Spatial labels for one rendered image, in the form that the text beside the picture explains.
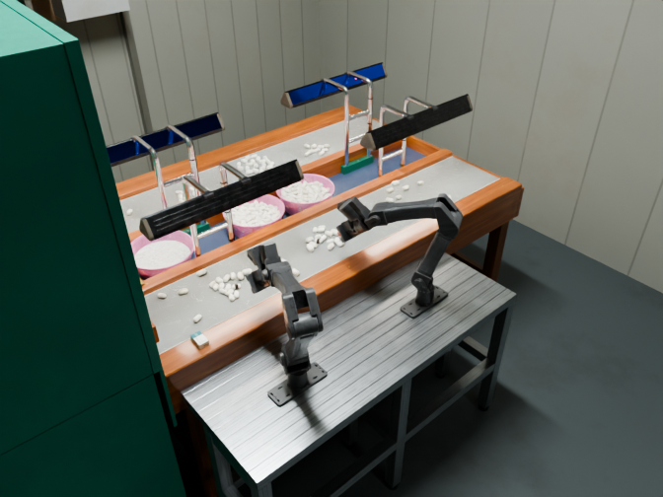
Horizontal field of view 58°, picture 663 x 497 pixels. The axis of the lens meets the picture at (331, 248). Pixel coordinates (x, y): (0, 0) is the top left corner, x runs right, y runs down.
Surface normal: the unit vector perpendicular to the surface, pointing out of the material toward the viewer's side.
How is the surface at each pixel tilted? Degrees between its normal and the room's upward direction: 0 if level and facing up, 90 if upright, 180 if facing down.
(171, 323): 0
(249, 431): 0
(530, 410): 0
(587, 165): 90
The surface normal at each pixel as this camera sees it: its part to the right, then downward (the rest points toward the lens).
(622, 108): -0.76, 0.39
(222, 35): 0.65, 0.44
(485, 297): 0.00, -0.81
